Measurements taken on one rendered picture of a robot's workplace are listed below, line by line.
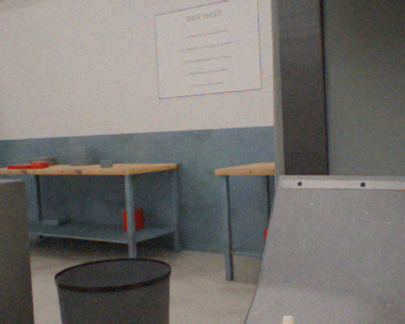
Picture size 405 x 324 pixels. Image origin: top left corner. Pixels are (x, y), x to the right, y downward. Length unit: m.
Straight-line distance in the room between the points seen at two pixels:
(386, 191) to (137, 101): 5.40
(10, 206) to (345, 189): 0.39
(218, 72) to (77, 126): 2.00
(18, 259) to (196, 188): 5.06
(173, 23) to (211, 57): 0.58
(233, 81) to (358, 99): 4.62
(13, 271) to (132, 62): 5.57
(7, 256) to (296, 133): 0.39
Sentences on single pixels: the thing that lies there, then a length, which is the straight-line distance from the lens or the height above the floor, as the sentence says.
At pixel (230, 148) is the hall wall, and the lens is 5.33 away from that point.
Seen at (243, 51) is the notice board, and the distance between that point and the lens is 5.29.
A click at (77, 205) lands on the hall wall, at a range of 6.76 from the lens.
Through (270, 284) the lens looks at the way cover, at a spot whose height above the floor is 0.99.
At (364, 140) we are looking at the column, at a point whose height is 1.16.
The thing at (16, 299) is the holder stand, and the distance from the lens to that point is 0.57.
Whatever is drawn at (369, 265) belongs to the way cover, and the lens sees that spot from 0.68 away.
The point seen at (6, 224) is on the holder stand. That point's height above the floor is 1.11.
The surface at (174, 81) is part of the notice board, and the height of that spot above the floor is 1.69.
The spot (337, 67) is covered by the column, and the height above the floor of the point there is 1.25.
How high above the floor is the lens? 1.18
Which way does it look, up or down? 3 degrees down
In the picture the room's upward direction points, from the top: 3 degrees counter-clockwise
